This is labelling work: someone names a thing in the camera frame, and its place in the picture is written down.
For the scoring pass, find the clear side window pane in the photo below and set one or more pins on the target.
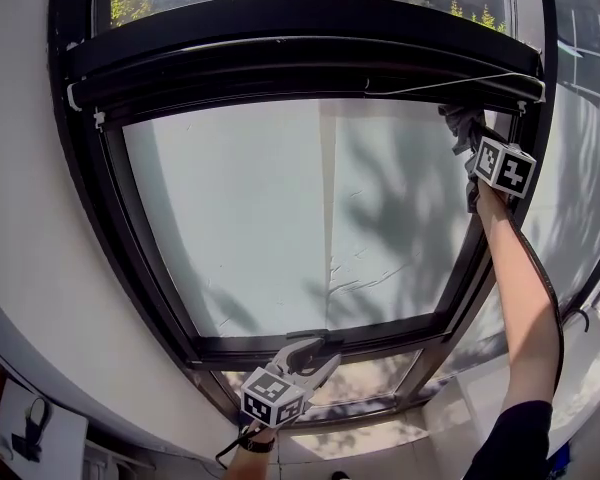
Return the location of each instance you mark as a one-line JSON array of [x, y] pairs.
[[585, 33]]

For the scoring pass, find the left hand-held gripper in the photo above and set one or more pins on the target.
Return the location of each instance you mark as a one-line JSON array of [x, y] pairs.
[[272, 398]]

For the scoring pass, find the grey cloth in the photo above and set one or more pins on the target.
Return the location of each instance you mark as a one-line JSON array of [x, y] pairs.
[[462, 125]]

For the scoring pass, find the adjacent frosted window pane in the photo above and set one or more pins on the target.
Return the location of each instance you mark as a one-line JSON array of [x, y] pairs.
[[575, 178]]

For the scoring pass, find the low window pane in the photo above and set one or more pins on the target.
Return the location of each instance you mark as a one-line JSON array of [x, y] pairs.
[[365, 378]]

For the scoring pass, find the white panel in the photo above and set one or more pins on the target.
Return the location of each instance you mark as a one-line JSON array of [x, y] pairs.
[[580, 378]]

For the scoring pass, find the white side table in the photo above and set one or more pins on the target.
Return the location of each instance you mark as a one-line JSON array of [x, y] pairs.
[[60, 443]]

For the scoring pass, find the black wristwatch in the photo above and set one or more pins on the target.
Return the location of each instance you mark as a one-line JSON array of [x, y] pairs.
[[260, 445]]

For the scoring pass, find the person's right forearm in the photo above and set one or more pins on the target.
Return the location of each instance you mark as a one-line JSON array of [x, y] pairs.
[[520, 308]]

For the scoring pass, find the person's left forearm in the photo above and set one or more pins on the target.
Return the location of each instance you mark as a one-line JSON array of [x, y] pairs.
[[252, 463]]

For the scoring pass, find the black roller blind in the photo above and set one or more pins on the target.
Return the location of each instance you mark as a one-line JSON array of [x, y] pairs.
[[280, 63]]

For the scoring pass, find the black curved window latch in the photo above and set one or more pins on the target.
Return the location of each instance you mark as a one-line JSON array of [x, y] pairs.
[[582, 313]]

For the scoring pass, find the black device with loop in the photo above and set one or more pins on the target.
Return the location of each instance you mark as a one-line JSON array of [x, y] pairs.
[[27, 443]]

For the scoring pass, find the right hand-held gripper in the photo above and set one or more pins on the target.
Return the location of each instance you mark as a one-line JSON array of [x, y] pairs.
[[505, 168]]

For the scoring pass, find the frosted window glass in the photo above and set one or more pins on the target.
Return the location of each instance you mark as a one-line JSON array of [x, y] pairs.
[[240, 208]]

